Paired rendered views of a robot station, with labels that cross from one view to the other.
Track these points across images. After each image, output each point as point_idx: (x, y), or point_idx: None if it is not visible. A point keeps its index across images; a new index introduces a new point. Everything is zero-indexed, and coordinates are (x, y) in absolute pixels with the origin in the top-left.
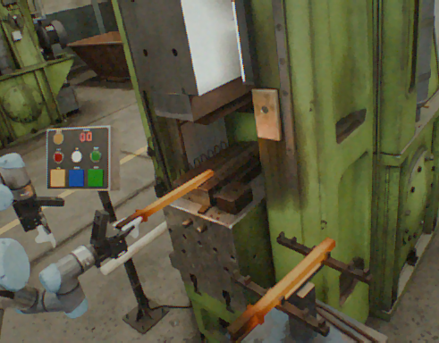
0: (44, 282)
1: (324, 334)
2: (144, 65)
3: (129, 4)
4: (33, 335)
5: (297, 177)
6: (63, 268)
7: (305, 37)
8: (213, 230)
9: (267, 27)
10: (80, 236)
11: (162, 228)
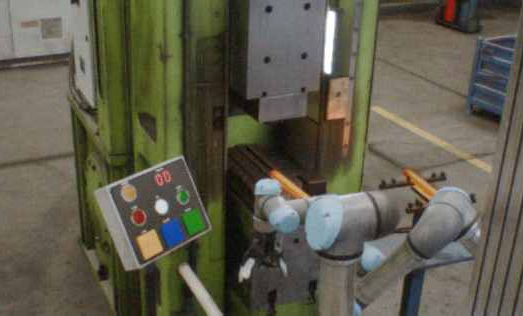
0: (380, 261)
1: (475, 201)
2: (261, 73)
3: (262, 15)
4: None
5: (349, 144)
6: (374, 247)
7: (371, 35)
8: None
9: (348, 30)
10: None
11: (196, 276)
